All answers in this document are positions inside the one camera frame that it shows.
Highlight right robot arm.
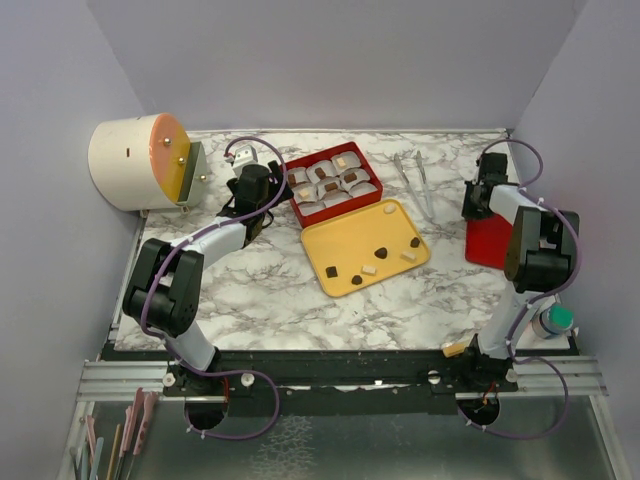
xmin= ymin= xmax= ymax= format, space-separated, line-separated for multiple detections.
xmin=462 ymin=153 xmax=580 ymax=360

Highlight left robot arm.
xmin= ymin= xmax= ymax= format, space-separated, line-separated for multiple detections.
xmin=122 ymin=161 xmax=293 ymax=395

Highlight pink tool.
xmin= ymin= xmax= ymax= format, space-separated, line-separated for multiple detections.
xmin=119 ymin=388 xmax=158 ymax=458

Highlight green lid jar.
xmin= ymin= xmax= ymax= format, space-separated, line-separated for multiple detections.
xmin=531 ymin=303 xmax=574 ymax=339

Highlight red box lid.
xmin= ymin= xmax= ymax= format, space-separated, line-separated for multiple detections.
xmin=465 ymin=215 xmax=512 ymax=270

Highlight yellow plastic tray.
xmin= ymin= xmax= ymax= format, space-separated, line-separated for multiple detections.
xmin=300 ymin=199 xmax=431 ymax=298

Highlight grey green drawer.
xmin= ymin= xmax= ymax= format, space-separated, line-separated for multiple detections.
xmin=177 ymin=142 xmax=208 ymax=212

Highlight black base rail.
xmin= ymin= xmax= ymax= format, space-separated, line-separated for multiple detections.
xmin=121 ymin=350 xmax=512 ymax=417

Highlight clear and metal tongs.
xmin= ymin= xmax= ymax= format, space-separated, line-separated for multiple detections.
xmin=392 ymin=150 xmax=435 ymax=219

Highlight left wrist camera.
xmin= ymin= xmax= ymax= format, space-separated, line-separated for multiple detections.
xmin=231 ymin=145 xmax=258 ymax=177

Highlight aluminium frame rail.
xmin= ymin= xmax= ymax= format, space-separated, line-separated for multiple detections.
xmin=77 ymin=356 xmax=608 ymax=403

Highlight white cylindrical container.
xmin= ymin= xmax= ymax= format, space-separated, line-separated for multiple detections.
xmin=88 ymin=113 xmax=190 ymax=212

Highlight red chocolate box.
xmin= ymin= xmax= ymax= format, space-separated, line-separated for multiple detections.
xmin=286 ymin=142 xmax=383 ymax=228

